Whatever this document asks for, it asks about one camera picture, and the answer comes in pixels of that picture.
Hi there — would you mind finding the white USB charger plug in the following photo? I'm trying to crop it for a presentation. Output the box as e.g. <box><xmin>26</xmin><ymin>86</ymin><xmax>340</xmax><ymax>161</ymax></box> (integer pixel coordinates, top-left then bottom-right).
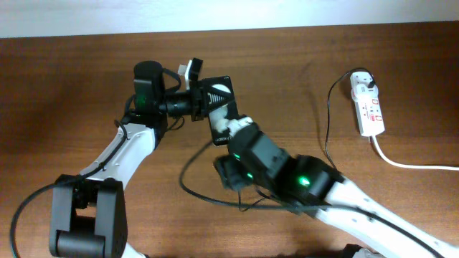
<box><xmin>350</xmin><ymin>72</ymin><xmax>379</xmax><ymax>102</ymax></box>

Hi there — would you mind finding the black Galaxy flip phone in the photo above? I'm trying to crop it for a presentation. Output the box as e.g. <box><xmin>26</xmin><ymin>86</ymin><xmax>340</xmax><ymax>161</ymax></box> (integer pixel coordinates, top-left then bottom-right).
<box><xmin>200</xmin><ymin>76</ymin><xmax>240</xmax><ymax>146</ymax></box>

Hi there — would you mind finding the white power strip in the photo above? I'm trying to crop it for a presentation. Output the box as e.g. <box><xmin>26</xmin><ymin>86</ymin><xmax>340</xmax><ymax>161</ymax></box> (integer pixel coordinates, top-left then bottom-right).
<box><xmin>349</xmin><ymin>71</ymin><xmax>386</xmax><ymax>138</ymax></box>

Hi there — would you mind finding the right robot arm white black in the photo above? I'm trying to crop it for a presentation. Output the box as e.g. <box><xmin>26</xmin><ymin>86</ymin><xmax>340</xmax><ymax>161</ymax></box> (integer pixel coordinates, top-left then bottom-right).
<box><xmin>214</xmin><ymin>133</ymin><xmax>458</xmax><ymax>257</ymax></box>

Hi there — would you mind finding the white power strip cord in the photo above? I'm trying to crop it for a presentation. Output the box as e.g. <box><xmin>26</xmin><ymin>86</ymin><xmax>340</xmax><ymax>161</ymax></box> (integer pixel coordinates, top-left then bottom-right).
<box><xmin>370</xmin><ymin>135</ymin><xmax>459</xmax><ymax>171</ymax></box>

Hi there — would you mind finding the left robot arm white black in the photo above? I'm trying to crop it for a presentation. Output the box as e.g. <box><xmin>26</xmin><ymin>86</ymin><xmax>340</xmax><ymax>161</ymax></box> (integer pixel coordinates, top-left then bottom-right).
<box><xmin>49</xmin><ymin>58</ymin><xmax>235</xmax><ymax>258</ymax></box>

